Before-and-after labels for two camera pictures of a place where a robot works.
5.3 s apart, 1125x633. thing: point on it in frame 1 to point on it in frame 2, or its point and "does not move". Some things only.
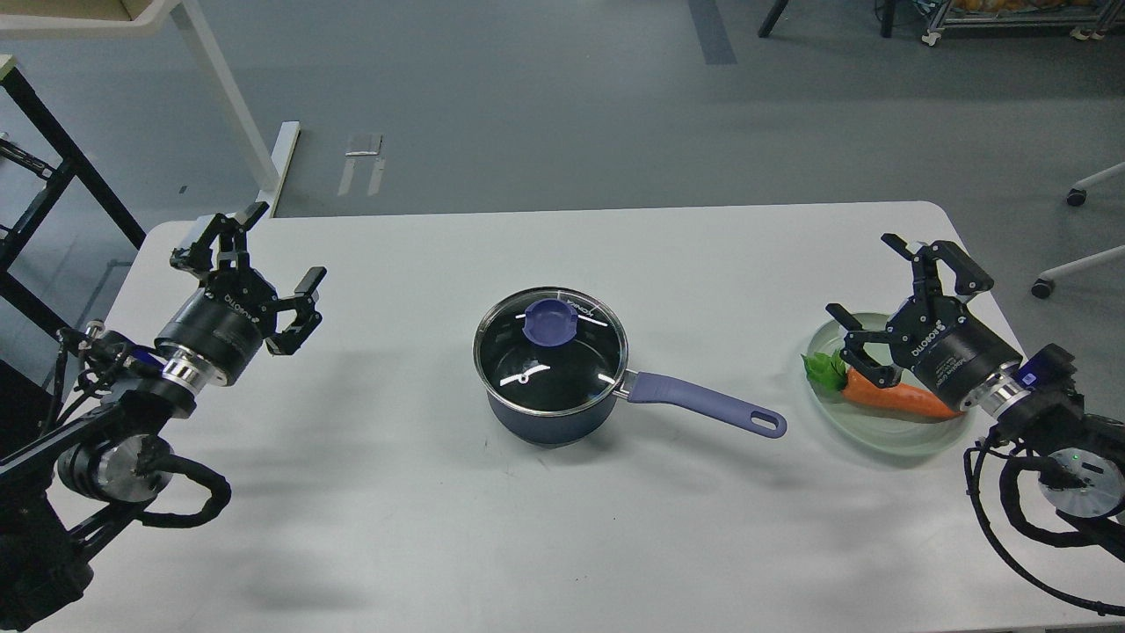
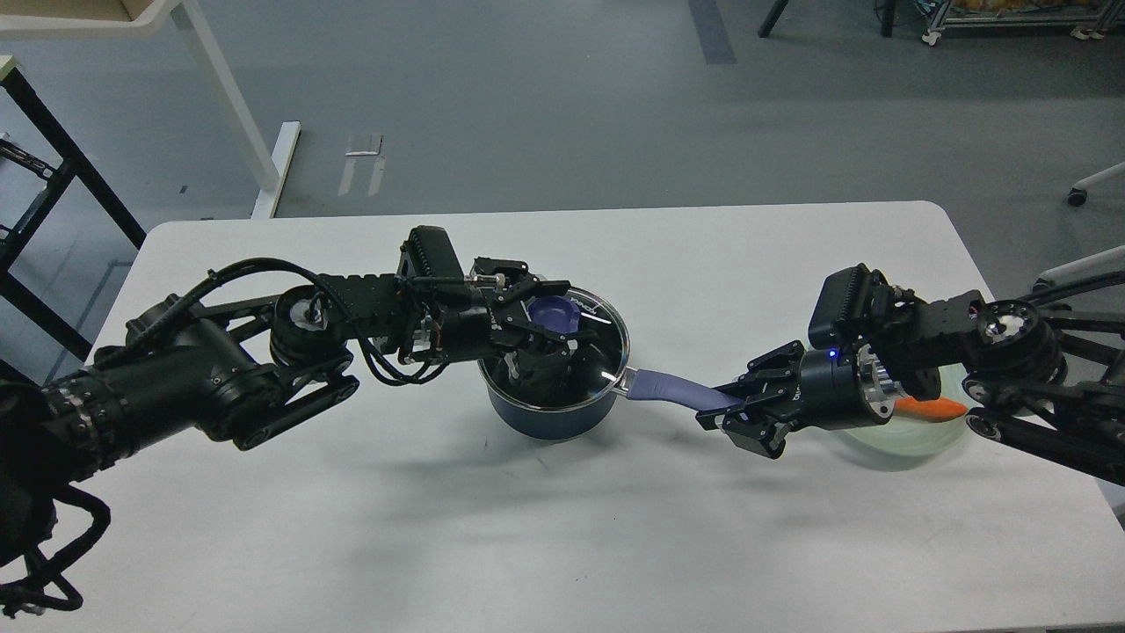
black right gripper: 936,340 to 829,390
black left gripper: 223,326 to 466,330
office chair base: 1043,286 does not move
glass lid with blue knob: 549,351 does not move
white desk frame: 269,173 does not move
